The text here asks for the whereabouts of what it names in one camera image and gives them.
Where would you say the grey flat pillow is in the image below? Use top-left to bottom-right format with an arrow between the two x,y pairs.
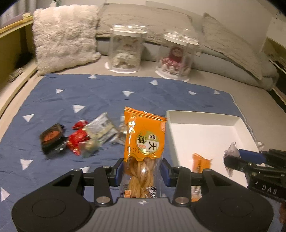
95,3 -> 203,56
202,13 -> 263,80

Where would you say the black orange snack packet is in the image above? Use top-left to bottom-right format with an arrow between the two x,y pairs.
39,123 -> 68,159

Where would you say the clear jar red doll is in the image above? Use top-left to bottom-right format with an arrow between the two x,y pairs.
155,28 -> 199,82

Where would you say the red snack packet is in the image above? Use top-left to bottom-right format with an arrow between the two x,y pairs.
67,128 -> 90,156

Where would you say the fluffy white pillow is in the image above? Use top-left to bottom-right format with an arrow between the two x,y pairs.
32,4 -> 101,75

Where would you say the blue quilted triangle mat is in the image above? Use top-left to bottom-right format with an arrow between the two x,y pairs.
0,73 -> 248,232

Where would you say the orange twisted dough snack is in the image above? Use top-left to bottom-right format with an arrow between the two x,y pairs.
121,107 -> 167,198

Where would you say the clear brown cake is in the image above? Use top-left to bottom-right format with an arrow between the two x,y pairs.
223,142 -> 240,177

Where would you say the silver green snack packet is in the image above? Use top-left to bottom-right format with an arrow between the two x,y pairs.
79,113 -> 118,158

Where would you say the grey flat pillow left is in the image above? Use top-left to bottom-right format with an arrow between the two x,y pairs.
95,3 -> 203,56

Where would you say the small red candy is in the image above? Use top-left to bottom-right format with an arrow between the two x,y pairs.
72,119 -> 88,130

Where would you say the right wooden shelf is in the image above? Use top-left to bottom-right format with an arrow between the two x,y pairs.
262,16 -> 285,109

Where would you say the grey folded duvet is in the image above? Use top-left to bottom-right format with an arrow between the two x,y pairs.
97,37 -> 279,90

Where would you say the clear jar white doll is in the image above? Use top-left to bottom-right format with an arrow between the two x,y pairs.
105,24 -> 148,74

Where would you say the white cardboard tray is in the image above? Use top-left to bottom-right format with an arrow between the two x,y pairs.
164,111 -> 258,176

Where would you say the wooden bedside shelf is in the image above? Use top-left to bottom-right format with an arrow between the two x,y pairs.
1,12 -> 37,115

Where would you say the grey flat pillow right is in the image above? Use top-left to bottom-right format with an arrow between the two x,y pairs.
202,13 -> 263,80

